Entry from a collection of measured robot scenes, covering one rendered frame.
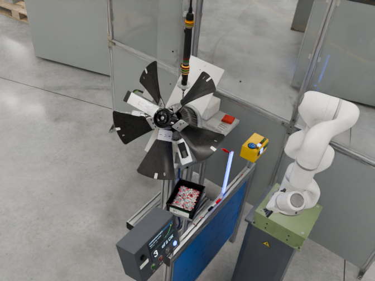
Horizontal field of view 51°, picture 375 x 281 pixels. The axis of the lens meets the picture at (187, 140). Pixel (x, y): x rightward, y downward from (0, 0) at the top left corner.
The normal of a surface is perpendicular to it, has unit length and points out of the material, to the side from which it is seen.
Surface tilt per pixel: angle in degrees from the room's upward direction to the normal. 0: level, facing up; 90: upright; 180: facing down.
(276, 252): 90
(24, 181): 0
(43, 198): 0
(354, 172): 90
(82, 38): 90
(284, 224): 5
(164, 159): 48
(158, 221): 15
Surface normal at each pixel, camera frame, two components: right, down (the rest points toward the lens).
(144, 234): -0.13, -0.83
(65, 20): -0.33, 0.61
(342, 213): -0.59, 0.50
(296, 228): 0.13, -0.78
